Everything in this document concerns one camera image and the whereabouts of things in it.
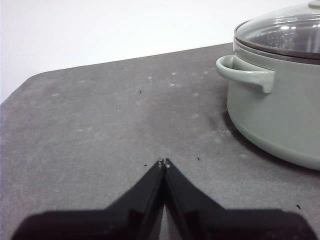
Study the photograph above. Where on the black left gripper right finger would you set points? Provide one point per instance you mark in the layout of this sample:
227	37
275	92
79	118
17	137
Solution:
212	225

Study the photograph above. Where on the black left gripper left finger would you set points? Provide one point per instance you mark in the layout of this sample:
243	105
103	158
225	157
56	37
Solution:
112	225

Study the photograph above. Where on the glass lid with green knob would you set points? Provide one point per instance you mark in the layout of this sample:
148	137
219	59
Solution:
280	32

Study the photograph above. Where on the pale green electric steamer pot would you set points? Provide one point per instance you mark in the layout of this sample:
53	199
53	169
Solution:
275	112

